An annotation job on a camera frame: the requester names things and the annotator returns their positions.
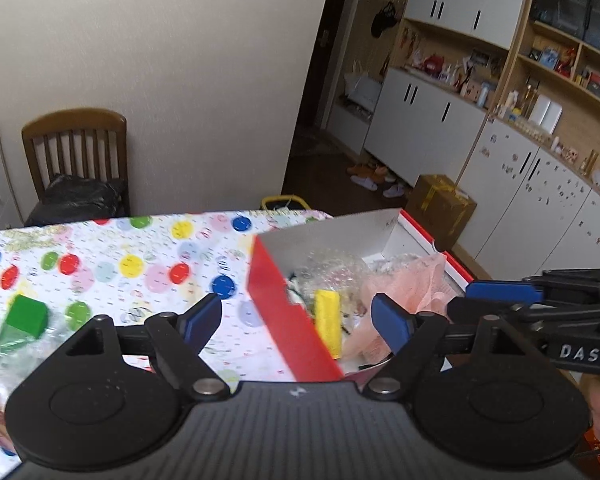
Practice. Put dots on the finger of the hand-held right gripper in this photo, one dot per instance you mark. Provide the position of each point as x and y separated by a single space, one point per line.
500 292
480 310

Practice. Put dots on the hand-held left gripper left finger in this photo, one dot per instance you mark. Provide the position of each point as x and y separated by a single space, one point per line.
202 320

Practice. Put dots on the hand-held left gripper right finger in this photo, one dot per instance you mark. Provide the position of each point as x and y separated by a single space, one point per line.
390 320

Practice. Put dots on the pink cloth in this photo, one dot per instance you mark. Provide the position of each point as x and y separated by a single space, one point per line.
420 280

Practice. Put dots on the yellow sponge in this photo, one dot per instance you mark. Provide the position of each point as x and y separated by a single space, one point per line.
327 320

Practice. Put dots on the clear bubble wrap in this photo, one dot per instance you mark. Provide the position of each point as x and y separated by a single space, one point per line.
330 270

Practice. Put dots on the red cardboard box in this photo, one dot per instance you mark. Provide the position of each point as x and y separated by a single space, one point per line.
285 320

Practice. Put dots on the brown cardboard box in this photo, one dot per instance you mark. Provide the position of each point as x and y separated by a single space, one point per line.
440 210

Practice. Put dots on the balloon print tablecloth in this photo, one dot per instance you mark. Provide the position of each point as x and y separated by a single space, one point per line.
130 240

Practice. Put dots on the lilac slipper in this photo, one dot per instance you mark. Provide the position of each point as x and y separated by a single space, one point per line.
394 191
364 183

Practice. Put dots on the yellow basket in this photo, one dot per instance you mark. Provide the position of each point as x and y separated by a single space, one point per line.
267 202

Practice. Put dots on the brown slipper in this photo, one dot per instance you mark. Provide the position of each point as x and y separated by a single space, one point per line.
360 170
382 175

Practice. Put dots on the black plastic bag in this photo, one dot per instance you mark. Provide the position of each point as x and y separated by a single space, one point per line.
75 200

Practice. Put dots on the green block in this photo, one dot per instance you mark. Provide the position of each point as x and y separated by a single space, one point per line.
22 317

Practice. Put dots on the white paper bag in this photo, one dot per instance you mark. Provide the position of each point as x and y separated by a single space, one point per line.
365 90

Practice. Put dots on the wooden chair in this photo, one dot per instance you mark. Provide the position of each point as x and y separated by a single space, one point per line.
75 120

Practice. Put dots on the dark door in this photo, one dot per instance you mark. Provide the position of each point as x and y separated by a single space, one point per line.
325 60

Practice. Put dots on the black hanging bag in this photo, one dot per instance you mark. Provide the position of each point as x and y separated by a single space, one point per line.
384 20

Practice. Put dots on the white wall cabinet unit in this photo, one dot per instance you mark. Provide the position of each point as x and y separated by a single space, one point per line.
430 120

